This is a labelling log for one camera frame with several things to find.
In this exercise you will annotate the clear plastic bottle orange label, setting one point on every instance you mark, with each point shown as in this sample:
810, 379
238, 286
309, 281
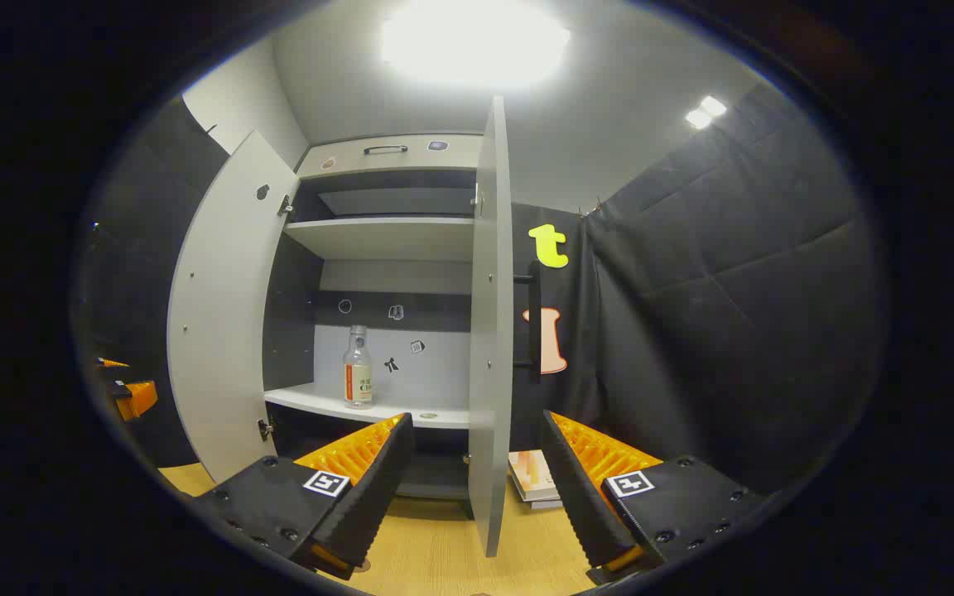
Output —
358, 372

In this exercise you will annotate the large ceiling light panel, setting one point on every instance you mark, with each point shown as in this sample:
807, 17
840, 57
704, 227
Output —
473, 41

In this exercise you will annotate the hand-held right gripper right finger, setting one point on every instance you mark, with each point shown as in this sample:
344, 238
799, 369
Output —
580, 505

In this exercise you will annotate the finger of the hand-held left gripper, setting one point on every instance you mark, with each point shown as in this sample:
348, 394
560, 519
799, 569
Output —
139, 399
113, 362

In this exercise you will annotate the beige cover book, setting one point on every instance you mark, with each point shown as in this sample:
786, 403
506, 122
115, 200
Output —
531, 472

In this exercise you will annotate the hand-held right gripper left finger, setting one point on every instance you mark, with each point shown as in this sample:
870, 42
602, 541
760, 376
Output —
378, 497

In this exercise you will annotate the small ceiling light panel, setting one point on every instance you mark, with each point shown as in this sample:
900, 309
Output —
705, 112

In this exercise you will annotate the grey cabinet with shelves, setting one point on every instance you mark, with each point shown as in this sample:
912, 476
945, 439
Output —
386, 236

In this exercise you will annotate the grey cabinet door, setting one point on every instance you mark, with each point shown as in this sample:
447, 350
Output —
489, 331
220, 331

